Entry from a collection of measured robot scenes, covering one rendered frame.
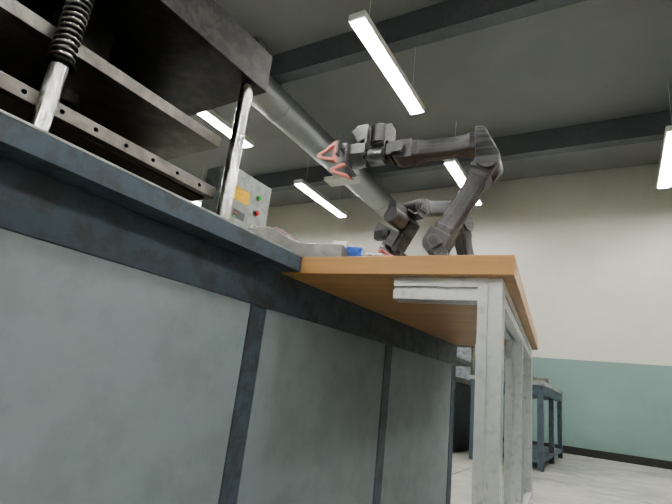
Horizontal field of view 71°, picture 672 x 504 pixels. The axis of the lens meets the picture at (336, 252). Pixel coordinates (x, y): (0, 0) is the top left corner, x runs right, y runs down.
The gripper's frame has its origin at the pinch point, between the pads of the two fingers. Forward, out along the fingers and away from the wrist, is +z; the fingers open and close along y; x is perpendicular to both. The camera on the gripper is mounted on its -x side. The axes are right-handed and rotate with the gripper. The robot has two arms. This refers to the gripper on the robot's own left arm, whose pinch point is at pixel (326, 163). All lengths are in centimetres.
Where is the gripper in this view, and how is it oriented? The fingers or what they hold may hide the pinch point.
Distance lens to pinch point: 151.5
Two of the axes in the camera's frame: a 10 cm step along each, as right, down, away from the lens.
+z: -9.1, 0.3, 4.2
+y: -4.1, -3.0, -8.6
